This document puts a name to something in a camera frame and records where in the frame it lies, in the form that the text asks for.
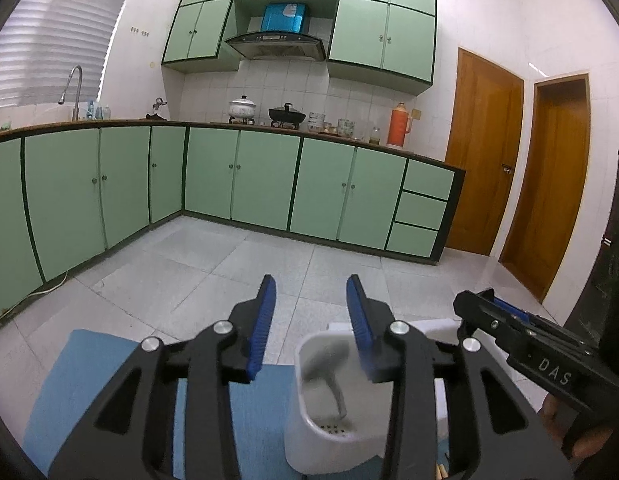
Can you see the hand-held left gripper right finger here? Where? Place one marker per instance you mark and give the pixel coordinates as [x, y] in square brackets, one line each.
[362, 330]

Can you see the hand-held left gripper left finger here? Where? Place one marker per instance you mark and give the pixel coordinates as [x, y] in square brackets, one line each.
[262, 330]

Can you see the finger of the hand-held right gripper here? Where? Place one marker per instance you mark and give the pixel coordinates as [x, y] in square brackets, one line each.
[512, 310]
[482, 312]

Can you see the white double utensil holder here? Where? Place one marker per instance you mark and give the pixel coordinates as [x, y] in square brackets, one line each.
[309, 435]

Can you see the wooden chopstick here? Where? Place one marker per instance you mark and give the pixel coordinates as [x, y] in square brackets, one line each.
[442, 473]

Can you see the person's right hand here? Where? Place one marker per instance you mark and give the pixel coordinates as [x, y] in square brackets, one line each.
[592, 447]

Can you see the green cabinet drawer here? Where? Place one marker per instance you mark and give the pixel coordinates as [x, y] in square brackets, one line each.
[422, 210]
[428, 177]
[413, 240]

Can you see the dark panel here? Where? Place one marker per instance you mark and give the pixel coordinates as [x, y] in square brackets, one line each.
[607, 260]

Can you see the plain wooden door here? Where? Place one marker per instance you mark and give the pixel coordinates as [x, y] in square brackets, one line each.
[549, 185]

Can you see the green long lower cabinet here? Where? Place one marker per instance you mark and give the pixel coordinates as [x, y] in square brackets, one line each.
[264, 175]

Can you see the blue table mat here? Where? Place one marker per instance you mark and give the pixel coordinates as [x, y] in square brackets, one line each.
[89, 370]

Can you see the small glass jar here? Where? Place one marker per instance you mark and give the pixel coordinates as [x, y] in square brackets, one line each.
[375, 136]

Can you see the red thermos flask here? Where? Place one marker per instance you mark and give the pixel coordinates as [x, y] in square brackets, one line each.
[398, 127]

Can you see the stack of glass bowls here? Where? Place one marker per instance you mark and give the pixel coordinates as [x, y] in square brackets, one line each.
[316, 122]

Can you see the black wok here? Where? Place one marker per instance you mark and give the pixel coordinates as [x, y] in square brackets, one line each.
[287, 115]

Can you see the white lidded pot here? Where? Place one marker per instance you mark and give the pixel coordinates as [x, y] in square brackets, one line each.
[242, 107]

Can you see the green corner lower cabinet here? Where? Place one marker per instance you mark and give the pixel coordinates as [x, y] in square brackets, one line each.
[64, 195]

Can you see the green corner cabinet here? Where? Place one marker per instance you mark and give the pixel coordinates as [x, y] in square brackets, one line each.
[199, 30]
[64, 195]

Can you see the bottles beside sink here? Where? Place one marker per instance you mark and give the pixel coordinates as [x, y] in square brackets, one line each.
[98, 110]

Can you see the steel range hood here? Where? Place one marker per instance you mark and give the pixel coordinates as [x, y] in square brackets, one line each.
[274, 45]

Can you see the green wide upper cabinet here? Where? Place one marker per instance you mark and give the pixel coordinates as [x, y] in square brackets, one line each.
[384, 35]

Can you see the steel kitchen faucet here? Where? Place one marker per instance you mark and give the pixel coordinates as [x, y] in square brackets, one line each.
[78, 90]

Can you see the green corner upper cabinet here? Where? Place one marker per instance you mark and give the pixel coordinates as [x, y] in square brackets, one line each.
[199, 30]

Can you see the blue box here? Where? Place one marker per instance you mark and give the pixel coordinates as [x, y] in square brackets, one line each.
[284, 17]

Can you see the white window blind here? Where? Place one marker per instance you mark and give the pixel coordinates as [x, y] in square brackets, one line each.
[54, 45]

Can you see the wall outlet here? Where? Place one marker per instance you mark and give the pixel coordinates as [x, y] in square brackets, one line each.
[416, 114]

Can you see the wall hooks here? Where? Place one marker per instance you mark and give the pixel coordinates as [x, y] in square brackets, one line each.
[139, 31]

